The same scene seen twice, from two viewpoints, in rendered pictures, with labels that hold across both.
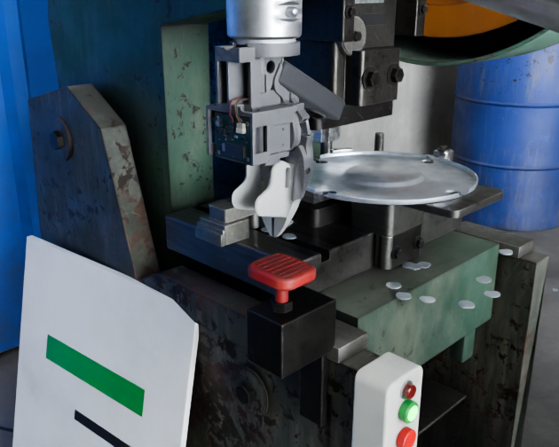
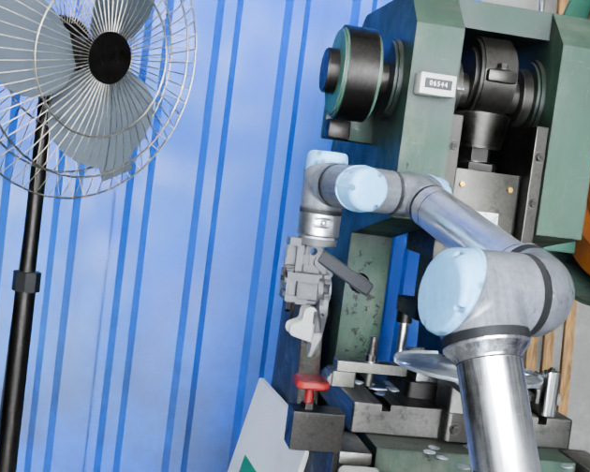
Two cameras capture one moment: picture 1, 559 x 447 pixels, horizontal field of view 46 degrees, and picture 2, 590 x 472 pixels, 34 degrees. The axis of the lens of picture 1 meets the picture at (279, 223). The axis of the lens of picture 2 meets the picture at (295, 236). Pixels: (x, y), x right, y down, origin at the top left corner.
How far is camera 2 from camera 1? 120 cm
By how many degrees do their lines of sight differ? 38
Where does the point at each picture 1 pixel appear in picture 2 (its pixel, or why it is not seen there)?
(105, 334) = (269, 454)
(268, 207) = (298, 331)
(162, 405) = not seen: outside the picture
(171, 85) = not seen: hidden behind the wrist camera
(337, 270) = (398, 424)
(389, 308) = (413, 455)
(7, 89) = not seen: hidden behind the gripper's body
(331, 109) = (360, 287)
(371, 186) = (441, 369)
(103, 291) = (277, 420)
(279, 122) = (307, 282)
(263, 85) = (307, 260)
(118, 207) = (299, 356)
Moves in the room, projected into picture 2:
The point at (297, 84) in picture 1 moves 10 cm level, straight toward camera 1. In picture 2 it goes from (331, 265) to (298, 265)
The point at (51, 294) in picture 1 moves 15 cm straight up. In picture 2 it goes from (256, 422) to (263, 362)
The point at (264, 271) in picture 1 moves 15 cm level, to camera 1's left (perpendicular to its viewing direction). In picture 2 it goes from (297, 376) to (232, 359)
